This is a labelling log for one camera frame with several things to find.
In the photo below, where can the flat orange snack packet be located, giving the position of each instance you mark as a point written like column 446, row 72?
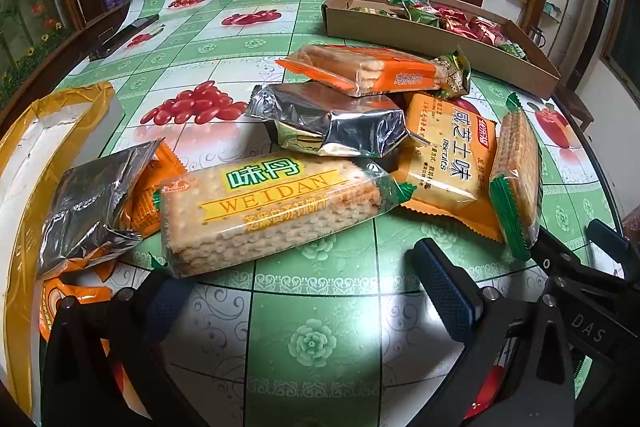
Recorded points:
column 75, row 302

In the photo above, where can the shallow cardboard box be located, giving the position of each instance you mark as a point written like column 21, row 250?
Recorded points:
column 500, row 57

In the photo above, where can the large green-ended cracker packet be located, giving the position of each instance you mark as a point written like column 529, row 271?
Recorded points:
column 270, row 212

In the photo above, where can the floral wall poster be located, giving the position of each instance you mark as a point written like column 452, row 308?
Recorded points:
column 30, row 2

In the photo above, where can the green fruit printed tablecloth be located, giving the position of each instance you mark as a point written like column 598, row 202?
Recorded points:
column 300, row 332

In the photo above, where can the crumpled silver foil packet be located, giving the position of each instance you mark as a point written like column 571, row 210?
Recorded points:
column 330, row 119

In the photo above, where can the orange wavy-print cracker packet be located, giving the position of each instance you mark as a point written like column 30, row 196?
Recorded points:
column 150, row 197

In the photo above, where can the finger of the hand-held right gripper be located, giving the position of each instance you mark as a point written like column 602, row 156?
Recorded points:
column 610, row 242
column 565, row 257

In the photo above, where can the orange yellow biscuit packet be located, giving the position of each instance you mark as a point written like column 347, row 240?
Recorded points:
column 450, row 152

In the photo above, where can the slim green-edged cracker packet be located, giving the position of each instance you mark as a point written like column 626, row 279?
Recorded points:
column 517, row 172

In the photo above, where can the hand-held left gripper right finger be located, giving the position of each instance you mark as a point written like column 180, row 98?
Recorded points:
column 445, row 287

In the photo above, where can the black remote control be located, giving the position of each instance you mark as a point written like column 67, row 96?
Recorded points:
column 122, row 37

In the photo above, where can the green yellow snack packet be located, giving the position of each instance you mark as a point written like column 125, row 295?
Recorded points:
column 455, row 74

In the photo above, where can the white tall appliance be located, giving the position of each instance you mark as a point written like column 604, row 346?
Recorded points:
column 597, row 27

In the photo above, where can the pile of small snack packets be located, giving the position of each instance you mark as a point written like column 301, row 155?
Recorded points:
column 450, row 19

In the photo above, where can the orange plastic bag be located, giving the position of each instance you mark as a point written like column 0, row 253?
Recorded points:
column 45, row 127

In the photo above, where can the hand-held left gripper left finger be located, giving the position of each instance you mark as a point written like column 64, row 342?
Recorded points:
column 167, row 304

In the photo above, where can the dark silver foil packet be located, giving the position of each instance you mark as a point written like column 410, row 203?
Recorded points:
column 87, row 212

